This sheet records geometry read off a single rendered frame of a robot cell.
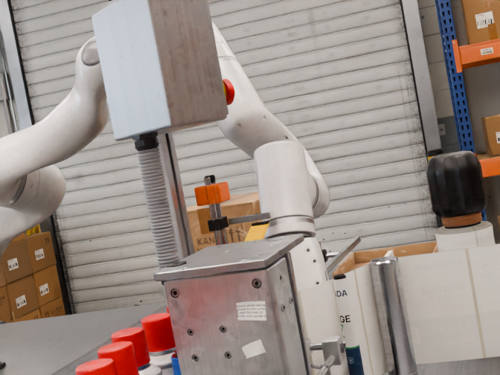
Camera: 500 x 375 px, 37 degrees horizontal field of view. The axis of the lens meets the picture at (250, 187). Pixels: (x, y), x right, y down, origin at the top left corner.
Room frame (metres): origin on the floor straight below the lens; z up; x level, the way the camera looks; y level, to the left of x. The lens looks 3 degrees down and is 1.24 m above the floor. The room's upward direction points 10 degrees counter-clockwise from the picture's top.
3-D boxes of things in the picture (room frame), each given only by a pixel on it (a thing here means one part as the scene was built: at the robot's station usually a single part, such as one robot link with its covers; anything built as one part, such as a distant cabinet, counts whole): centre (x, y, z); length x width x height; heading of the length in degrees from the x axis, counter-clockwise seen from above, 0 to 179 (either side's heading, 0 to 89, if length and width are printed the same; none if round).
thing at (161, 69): (1.08, 0.10, 1.38); 0.17 x 0.10 x 0.19; 36
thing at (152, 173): (1.04, 0.13, 1.18); 0.04 x 0.04 x 0.21
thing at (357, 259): (2.10, -0.35, 0.85); 0.30 x 0.26 x 0.04; 161
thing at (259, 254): (0.73, 0.03, 1.14); 0.14 x 0.11 x 0.01; 161
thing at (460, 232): (1.14, -0.31, 1.03); 0.09 x 0.09 x 0.30
